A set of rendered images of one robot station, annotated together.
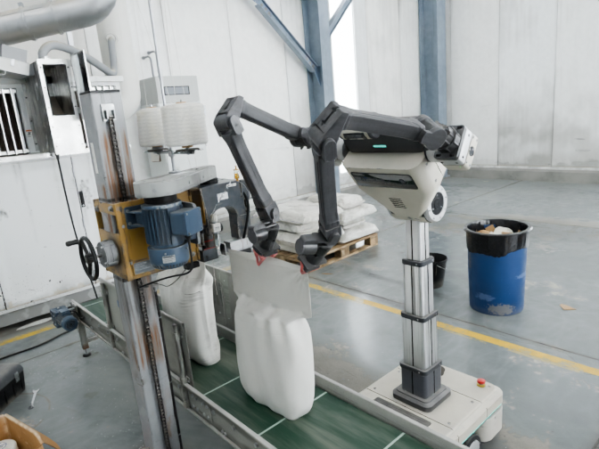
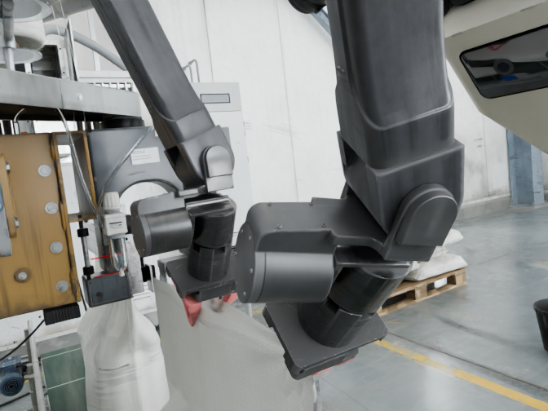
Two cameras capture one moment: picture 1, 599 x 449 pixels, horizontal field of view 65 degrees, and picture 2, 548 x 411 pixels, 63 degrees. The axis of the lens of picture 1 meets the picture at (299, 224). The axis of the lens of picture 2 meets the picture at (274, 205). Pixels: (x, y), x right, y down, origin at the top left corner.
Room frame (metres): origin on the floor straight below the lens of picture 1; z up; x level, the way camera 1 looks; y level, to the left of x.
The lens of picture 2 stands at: (1.25, -0.08, 1.23)
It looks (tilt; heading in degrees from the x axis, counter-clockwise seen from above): 5 degrees down; 11
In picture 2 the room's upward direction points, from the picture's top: 6 degrees counter-clockwise
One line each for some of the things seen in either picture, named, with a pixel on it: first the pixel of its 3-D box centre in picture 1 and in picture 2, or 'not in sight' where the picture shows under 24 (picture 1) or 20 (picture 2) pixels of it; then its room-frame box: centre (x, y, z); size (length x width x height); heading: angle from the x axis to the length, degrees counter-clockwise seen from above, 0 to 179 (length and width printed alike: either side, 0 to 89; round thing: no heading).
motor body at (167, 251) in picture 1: (166, 233); not in sight; (1.75, 0.51, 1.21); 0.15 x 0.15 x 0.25
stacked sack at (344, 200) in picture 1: (333, 200); not in sight; (5.53, -0.44, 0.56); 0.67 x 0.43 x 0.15; 41
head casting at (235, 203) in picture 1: (210, 207); (141, 189); (2.20, 0.41, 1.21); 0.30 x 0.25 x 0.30; 41
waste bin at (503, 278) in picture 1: (496, 266); not in sight; (3.44, -1.50, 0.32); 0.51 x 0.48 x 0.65; 131
